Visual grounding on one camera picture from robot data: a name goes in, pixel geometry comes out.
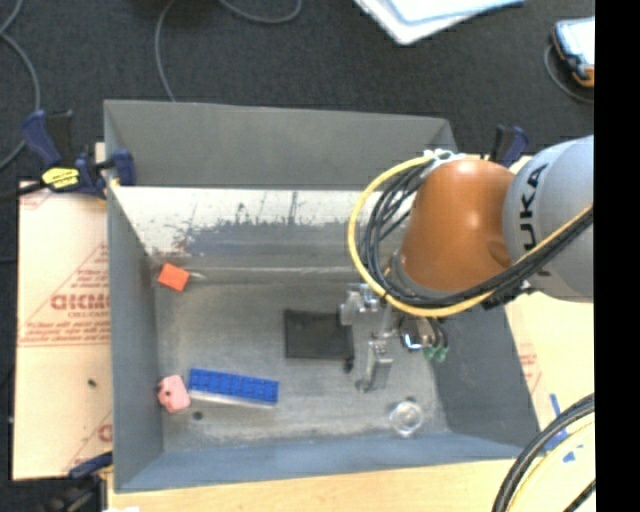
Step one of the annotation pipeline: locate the dark green flat block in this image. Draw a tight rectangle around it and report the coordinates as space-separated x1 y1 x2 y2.
283 308 352 360

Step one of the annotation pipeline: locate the grey metal bin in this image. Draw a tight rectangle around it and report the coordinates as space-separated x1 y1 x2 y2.
102 99 542 494

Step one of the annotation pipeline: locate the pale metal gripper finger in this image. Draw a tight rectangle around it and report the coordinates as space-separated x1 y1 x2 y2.
339 284 383 374
355 338 395 394

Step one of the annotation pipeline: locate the pink block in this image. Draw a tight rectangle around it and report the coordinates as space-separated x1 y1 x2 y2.
156 375 192 415

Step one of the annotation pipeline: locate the clear glass thing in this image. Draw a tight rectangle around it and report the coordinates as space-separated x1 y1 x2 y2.
388 399 425 438

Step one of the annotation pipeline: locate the orange block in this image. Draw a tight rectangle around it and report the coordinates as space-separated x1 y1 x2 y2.
156 262 192 293

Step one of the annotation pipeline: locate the brown cardboard board, red print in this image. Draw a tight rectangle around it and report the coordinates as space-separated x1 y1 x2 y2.
11 142 595 482

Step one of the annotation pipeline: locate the blue studded toy plate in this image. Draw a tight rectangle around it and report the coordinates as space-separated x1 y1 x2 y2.
186 367 280 410

